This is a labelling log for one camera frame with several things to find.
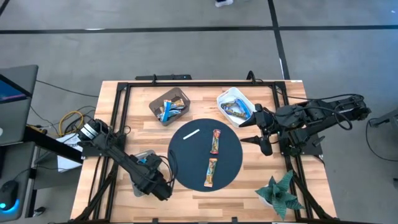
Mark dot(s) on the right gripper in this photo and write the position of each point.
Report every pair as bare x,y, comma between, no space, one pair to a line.
271,123

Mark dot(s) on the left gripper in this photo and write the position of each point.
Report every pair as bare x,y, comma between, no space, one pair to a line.
154,162

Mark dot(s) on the blue and red granola bar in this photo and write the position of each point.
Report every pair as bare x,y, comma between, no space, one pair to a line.
142,160

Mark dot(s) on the blue wrapper granola bar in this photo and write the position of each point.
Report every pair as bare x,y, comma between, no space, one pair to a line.
168,110
244,109

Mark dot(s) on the brown and blue granola bar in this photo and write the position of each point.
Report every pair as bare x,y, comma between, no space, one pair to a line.
228,104
234,113

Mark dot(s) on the red and green granola bar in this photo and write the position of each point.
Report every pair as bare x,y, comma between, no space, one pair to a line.
215,141

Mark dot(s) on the orange wrapper granola bar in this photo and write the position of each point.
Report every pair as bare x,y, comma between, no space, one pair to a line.
210,172

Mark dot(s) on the orange and brown granola bar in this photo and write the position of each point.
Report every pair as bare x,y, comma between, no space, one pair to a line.
178,103

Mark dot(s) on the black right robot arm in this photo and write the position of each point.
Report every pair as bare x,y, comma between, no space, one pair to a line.
326,115

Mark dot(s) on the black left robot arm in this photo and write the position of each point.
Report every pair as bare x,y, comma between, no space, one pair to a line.
124,158

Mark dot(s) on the light grey plastic bin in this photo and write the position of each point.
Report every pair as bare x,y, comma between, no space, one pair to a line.
137,190

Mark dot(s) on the white plastic bin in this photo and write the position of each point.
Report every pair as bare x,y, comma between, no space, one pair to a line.
233,122

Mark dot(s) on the dark blue round woven mat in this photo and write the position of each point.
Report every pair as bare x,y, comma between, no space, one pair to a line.
186,174

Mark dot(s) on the white tape strip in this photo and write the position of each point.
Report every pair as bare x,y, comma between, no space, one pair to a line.
191,134

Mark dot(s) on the green artificial succulent plant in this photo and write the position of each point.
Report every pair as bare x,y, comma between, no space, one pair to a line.
278,194

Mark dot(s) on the white plant pot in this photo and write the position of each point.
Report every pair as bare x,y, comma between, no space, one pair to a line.
264,202

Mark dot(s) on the white paper sheet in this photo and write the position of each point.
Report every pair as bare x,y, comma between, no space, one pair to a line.
66,161

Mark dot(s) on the black desk beam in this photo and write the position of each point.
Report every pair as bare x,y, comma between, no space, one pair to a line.
56,146

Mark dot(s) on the small black plug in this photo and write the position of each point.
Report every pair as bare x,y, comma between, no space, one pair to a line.
39,211

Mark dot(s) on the grey desk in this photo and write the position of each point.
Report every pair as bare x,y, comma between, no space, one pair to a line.
25,174

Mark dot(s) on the grey stand base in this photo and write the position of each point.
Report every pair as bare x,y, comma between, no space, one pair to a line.
384,119

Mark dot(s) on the grey laptop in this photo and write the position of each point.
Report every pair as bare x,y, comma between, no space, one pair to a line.
18,118

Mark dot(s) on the person's shoe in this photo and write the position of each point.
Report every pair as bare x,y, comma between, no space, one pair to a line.
224,2

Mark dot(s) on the black computer mouse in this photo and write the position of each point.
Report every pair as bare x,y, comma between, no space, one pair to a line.
7,194

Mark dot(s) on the black aluminium table frame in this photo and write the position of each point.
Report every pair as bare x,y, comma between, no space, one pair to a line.
202,84

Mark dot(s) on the black bar mount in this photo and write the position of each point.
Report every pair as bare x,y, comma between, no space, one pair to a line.
163,77

